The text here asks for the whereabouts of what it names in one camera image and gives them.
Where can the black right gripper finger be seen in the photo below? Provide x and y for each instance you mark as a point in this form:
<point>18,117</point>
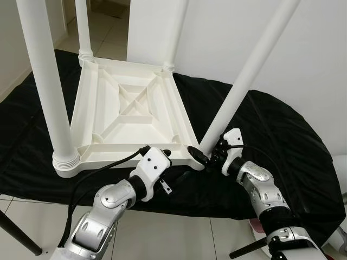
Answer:
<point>198,154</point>

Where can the white plastic table top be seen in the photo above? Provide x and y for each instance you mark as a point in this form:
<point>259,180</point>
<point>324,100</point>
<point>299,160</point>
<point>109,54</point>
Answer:
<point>135,135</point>

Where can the white plastic table leg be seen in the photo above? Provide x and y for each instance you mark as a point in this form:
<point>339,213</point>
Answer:
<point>176,32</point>
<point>82,27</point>
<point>249,70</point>
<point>49,92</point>

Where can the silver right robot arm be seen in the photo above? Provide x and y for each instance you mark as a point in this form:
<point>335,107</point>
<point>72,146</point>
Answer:
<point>265,195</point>

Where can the black tablecloth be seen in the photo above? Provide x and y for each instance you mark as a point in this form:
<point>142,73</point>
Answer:
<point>293,162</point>

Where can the pink stool seat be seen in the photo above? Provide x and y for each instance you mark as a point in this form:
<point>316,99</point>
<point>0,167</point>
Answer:
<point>257,227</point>

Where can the black metal strut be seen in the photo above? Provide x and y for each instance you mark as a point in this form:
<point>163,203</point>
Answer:
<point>246,250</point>

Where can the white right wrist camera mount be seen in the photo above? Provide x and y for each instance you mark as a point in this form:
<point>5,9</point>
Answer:
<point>233,149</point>

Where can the white door frame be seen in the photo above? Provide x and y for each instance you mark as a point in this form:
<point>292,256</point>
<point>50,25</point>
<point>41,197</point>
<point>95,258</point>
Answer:
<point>68,11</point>

